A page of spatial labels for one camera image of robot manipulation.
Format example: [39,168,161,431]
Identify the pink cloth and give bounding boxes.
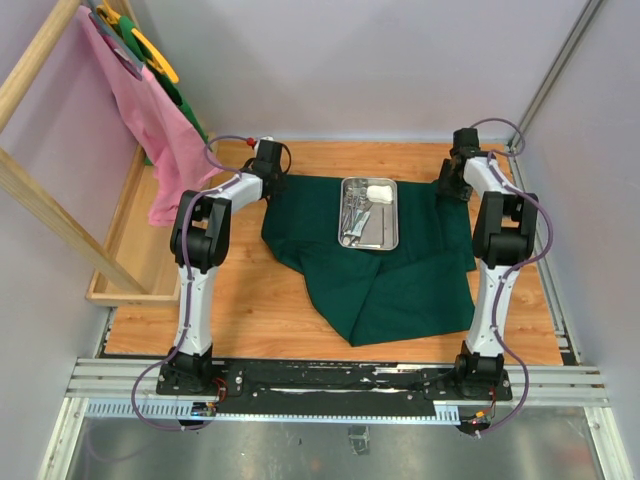
[77,6,220,226]

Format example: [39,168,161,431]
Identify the dark green surgical cloth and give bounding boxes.
[261,176,476,346]

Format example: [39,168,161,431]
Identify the steel instrument tray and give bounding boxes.
[338,177,399,251]

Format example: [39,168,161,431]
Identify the white gauze roll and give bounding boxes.
[366,185,394,205]

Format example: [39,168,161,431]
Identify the green garment on hanger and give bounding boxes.
[116,15,208,142]

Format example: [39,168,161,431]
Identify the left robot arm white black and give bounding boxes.
[156,137,291,396]

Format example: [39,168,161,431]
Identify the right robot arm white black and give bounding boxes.
[437,126,539,400]

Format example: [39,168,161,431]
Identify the grey hanger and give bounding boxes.
[89,4,143,78]

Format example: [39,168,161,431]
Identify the wooden rack frame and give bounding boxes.
[1,19,179,310]

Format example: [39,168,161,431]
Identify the yellow hanger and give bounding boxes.
[94,1,179,85]

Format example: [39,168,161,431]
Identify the blue suture packet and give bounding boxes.
[345,211,370,237]

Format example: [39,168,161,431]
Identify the steel surgical scissors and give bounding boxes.
[342,180,366,233]

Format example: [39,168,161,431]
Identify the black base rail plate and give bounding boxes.
[156,358,513,418]

